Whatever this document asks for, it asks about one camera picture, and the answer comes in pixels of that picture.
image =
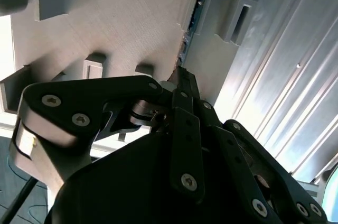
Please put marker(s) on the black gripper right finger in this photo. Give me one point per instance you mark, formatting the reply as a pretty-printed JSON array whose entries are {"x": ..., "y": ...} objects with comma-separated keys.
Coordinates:
[{"x": 237, "y": 150}]

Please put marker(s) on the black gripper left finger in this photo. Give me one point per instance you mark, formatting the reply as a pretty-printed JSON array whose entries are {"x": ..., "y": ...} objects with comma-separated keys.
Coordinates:
[{"x": 79, "y": 97}]

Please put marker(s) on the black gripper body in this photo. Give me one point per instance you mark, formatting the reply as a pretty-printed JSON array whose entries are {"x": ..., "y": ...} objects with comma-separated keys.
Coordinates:
[{"x": 132, "y": 181}]

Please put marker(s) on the blue RAM stick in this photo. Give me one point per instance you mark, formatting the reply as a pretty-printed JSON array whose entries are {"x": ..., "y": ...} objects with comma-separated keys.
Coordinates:
[{"x": 185, "y": 44}]

